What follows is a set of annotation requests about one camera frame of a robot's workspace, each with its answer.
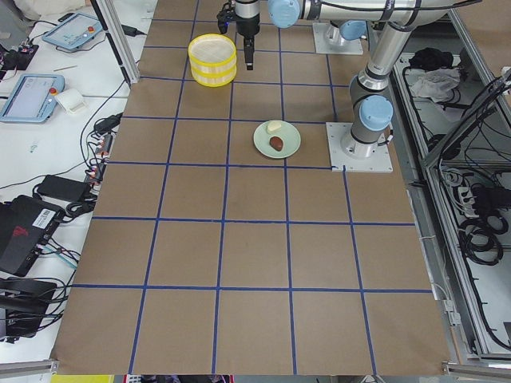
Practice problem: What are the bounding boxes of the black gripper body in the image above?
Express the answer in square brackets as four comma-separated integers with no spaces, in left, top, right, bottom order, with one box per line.
[235,0,260,38]

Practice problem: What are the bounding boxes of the yellow steamer layer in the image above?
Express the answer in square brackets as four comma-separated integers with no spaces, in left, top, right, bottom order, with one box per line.
[190,62,237,87]
[188,34,236,66]

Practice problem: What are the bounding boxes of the white steamed bun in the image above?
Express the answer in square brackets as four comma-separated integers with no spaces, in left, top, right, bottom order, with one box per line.
[266,120,282,134]

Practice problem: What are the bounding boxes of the brown steamed bun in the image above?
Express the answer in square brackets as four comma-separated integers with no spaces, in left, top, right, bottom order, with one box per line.
[269,136,283,152]

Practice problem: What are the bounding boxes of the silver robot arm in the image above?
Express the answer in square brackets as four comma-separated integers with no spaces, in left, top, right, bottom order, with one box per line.
[326,20,366,45]
[267,1,455,159]

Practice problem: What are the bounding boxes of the light green round plate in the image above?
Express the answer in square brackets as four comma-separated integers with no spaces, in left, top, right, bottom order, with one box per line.
[253,120,301,159]

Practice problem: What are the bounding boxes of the upper blue teach pendant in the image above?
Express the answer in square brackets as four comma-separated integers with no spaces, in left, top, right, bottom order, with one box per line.
[42,13,103,52]

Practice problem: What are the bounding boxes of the blue teach pendant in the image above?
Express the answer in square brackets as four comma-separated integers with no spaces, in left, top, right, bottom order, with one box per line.
[1,73,65,124]
[42,13,103,52]

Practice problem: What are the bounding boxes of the power strip with plugs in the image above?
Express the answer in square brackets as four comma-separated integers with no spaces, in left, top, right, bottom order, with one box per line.
[85,132,115,186]

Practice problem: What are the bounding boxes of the black cloth bundle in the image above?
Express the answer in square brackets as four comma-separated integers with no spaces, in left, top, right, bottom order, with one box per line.
[409,47,454,71]

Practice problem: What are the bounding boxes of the white small box device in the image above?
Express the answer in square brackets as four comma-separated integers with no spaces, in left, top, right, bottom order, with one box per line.
[54,89,86,114]

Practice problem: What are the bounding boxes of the white crumpled cloth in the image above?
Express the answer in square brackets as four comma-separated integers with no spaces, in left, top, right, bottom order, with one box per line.
[410,69,461,101]

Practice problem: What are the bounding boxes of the lower blue teach pendant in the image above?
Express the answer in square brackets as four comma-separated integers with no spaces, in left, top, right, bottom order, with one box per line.
[1,73,65,124]

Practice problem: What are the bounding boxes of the black power adapter brick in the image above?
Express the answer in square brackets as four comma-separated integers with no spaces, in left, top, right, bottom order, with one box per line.
[33,175,91,202]

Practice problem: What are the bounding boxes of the black computer box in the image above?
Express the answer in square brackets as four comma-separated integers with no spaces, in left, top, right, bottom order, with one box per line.
[1,195,65,277]

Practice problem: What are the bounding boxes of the black device lower left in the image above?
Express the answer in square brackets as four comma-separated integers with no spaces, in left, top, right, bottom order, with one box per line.
[1,278,57,343]

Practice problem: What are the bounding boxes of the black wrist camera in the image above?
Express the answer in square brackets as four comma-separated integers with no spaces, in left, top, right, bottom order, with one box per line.
[216,2,236,34]

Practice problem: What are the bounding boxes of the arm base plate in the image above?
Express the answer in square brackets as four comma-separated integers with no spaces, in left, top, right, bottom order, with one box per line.
[326,122,394,173]
[312,20,366,55]

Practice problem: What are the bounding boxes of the aluminium frame post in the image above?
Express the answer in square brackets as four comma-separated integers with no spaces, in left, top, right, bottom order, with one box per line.
[91,0,140,87]

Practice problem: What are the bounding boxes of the coiled black cables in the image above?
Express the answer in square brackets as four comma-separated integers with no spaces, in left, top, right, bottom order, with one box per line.
[458,215,505,266]

